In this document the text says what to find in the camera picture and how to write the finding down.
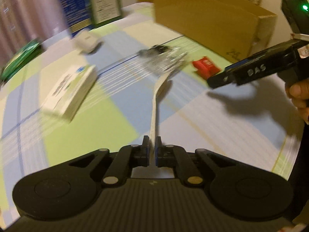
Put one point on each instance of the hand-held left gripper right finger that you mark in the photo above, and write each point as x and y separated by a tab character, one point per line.
158	151

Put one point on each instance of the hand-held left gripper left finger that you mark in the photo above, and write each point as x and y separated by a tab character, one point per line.
146	151

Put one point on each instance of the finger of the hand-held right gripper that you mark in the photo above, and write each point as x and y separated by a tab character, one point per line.
221	78

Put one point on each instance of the red sachet packet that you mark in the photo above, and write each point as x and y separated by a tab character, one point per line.
205	65

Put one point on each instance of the clear plastic blister pack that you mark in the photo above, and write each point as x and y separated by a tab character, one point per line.
169	61

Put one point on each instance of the brown cardboard box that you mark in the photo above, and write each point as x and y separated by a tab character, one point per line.
205	17

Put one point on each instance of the long white medicine box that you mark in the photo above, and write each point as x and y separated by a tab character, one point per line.
70	89

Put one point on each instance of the white plug-in night light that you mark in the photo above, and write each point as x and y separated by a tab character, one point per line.
87	41

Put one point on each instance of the checked cloth desktop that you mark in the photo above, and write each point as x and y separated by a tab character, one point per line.
217	125

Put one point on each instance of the person's right hand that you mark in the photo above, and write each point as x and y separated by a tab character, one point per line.
299	96

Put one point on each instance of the dark green carton box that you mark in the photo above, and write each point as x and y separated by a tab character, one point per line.
106	4

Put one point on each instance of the green wet wipes pack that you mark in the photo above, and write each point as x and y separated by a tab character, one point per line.
21	55

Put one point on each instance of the tall blue milk carton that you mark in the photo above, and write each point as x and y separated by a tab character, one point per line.
74	9

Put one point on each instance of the pinkish grey curtain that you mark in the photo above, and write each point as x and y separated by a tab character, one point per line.
29	9

